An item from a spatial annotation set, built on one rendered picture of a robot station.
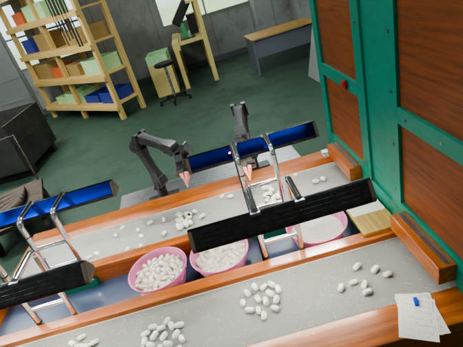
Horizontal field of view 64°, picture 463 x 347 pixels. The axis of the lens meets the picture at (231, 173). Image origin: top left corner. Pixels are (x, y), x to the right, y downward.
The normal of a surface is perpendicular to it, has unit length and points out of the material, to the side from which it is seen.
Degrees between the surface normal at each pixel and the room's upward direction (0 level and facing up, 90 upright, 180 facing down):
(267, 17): 90
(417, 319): 0
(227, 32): 90
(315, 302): 0
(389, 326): 0
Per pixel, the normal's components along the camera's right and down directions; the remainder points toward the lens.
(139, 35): 0.18, 0.44
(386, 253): -0.25, -0.84
